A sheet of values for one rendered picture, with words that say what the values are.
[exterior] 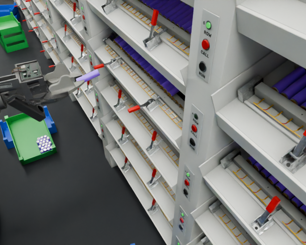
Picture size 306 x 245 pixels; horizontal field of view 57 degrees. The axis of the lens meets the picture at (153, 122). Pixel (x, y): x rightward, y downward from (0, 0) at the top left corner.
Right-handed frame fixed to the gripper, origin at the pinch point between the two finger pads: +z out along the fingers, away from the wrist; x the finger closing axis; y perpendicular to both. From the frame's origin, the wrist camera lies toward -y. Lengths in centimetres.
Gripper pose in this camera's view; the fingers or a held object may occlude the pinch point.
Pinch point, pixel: (78, 81)
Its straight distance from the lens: 79.7
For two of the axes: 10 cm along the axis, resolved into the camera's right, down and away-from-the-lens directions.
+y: 0.7, -6.2, -7.8
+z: 9.0, -2.9, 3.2
